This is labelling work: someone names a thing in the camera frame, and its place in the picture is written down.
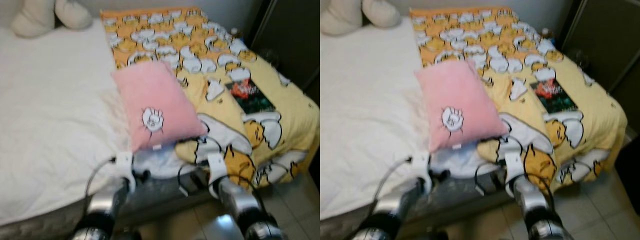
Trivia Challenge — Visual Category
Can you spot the pink pillow with fist print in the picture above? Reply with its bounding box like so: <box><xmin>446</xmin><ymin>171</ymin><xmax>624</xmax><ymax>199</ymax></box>
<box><xmin>414</xmin><ymin>60</ymin><xmax>510</xmax><ymax>153</ymax></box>
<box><xmin>111</xmin><ymin>61</ymin><xmax>208</xmax><ymax>153</ymax></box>

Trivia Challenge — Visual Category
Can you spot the dark book with red print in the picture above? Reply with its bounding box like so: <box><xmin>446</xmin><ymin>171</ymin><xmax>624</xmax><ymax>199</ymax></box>
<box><xmin>225</xmin><ymin>77</ymin><xmax>277</xmax><ymax>115</ymax></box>
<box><xmin>530</xmin><ymin>77</ymin><xmax>579</xmax><ymax>115</ymax></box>

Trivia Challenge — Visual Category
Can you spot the white quilted mattress pad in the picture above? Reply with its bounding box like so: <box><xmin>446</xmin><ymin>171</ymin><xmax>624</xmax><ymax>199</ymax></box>
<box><xmin>0</xmin><ymin>22</ymin><xmax>201</xmax><ymax>226</ymax></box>
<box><xmin>320</xmin><ymin>17</ymin><xmax>506</xmax><ymax>221</ymax></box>

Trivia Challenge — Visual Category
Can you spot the yellow orange cartoon egg blanket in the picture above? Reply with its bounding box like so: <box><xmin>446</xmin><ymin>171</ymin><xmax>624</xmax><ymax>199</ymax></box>
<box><xmin>100</xmin><ymin>6</ymin><xmax>321</xmax><ymax>188</ymax></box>
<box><xmin>409</xmin><ymin>6</ymin><xmax>628</xmax><ymax>191</ymax></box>

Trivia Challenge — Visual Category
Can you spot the dark wardrobe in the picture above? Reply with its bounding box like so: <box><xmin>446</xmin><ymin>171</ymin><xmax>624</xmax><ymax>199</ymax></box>
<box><xmin>557</xmin><ymin>0</ymin><xmax>640</xmax><ymax>108</ymax></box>
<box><xmin>250</xmin><ymin>0</ymin><xmax>321</xmax><ymax>108</ymax></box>

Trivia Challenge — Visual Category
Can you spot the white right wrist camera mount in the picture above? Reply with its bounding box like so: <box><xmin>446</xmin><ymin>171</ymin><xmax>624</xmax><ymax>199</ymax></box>
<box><xmin>206</xmin><ymin>152</ymin><xmax>228</xmax><ymax>183</ymax></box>
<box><xmin>502</xmin><ymin>150</ymin><xmax>523</xmax><ymax>181</ymax></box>

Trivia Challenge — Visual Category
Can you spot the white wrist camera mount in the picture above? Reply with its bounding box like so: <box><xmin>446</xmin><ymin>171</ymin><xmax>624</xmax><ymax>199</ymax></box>
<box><xmin>410</xmin><ymin>152</ymin><xmax>432</xmax><ymax>180</ymax></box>
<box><xmin>115</xmin><ymin>152</ymin><xmax>136</xmax><ymax>181</ymax></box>
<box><xmin>502</xmin><ymin>150</ymin><xmax>523</xmax><ymax>181</ymax></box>
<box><xmin>206</xmin><ymin>152</ymin><xmax>228</xmax><ymax>183</ymax></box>

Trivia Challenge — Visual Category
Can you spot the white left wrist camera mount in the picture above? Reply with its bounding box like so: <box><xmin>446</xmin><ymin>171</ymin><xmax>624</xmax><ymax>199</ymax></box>
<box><xmin>115</xmin><ymin>152</ymin><xmax>136</xmax><ymax>181</ymax></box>
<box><xmin>410</xmin><ymin>152</ymin><xmax>432</xmax><ymax>180</ymax></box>

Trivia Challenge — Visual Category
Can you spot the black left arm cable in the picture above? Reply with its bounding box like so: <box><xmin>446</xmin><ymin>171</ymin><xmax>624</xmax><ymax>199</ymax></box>
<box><xmin>372</xmin><ymin>156</ymin><xmax>413</xmax><ymax>201</ymax></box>
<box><xmin>85</xmin><ymin>156</ymin><xmax>118</xmax><ymax>198</ymax></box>

